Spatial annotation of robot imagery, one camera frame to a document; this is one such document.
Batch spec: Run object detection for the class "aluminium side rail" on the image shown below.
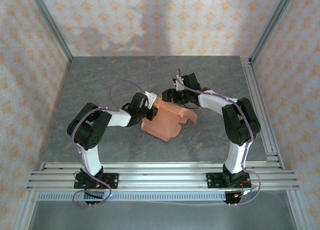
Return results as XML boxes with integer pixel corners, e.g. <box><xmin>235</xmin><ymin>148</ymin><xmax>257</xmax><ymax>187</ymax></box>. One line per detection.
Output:
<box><xmin>240</xmin><ymin>57</ymin><xmax>286</xmax><ymax>170</ymax></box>

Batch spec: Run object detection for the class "black cable bracket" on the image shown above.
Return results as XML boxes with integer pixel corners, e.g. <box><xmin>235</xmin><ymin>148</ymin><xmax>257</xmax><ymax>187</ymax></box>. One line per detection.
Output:
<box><xmin>84</xmin><ymin>191</ymin><xmax>106</xmax><ymax>206</ymax></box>
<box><xmin>223</xmin><ymin>191</ymin><xmax>241</xmax><ymax>206</ymax></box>

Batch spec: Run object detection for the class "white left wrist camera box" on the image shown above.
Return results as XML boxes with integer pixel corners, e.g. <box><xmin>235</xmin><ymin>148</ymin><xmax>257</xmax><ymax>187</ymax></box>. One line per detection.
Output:
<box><xmin>143</xmin><ymin>91</ymin><xmax>158</xmax><ymax>109</ymax></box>

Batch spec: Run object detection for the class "small green circuit board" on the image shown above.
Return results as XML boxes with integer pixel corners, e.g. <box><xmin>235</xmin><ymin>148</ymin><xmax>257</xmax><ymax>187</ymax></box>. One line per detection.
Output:
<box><xmin>239</xmin><ymin>186</ymin><xmax>258</xmax><ymax>197</ymax></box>

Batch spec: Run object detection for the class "grey slotted cable duct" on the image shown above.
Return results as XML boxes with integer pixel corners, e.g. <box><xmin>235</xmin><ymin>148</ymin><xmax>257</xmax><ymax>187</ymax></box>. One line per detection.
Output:
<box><xmin>36</xmin><ymin>191</ymin><xmax>227</xmax><ymax>202</ymax></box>

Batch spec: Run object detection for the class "aluminium frame leg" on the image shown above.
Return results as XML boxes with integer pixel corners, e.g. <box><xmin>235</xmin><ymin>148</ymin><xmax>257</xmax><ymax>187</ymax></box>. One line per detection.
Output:
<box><xmin>284</xmin><ymin>189</ymin><xmax>310</xmax><ymax>230</ymax></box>
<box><xmin>14</xmin><ymin>189</ymin><xmax>38</xmax><ymax>230</ymax></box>

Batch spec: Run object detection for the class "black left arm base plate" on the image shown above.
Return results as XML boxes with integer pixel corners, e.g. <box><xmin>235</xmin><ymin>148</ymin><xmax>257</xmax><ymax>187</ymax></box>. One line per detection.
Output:
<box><xmin>73</xmin><ymin>172</ymin><xmax>120</xmax><ymax>190</ymax></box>

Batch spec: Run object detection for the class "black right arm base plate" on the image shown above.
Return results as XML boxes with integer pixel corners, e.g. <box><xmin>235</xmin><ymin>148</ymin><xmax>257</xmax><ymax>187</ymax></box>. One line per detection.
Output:
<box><xmin>205</xmin><ymin>172</ymin><xmax>252</xmax><ymax>189</ymax></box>

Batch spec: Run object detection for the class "aluminium frame post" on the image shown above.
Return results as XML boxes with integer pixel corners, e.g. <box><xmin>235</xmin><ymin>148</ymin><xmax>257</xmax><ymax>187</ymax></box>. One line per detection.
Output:
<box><xmin>26</xmin><ymin>0</ymin><xmax>74</xmax><ymax>63</ymax></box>
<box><xmin>248</xmin><ymin>0</ymin><xmax>298</xmax><ymax>65</ymax></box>

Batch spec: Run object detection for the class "aluminium mounting rail frame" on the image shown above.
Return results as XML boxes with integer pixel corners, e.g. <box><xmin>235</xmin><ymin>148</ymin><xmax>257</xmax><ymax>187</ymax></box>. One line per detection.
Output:
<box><xmin>26</xmin><ymin>161</ymin><xmax>300</xmax><ymax>191</ymax></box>

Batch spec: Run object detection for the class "orange paper box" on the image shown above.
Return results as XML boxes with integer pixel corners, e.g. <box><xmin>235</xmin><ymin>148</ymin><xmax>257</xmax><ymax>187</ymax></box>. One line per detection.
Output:
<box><xmin>140</xmin><ymin>101</ymin><xmax>199</xmax><ymax>142</ymax></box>

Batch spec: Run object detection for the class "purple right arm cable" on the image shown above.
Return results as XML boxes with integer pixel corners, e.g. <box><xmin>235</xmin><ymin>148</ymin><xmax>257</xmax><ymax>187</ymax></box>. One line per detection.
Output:
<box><xmin>174</xmin><ymin>68</ymin><xmax>263</xmax><ymax>207</ymax></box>

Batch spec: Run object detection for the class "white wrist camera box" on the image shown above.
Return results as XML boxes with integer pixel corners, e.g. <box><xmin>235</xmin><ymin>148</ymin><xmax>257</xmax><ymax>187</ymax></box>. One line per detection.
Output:
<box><xmin>143</xmin><ymin>91</ymin><xmax>158</xmax><ymax>109</ymax></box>
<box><xmin>172</xmin><ymin>75</ymin><xmax>185</xmax><ymax>92</ymax></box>

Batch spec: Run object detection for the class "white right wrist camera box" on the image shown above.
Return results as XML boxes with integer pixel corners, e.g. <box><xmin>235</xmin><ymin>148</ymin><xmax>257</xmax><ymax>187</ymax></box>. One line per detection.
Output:
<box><xmin>172</xmin><ymin>75</ymin><xmax>185</xmax><ymax>92</ymax></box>

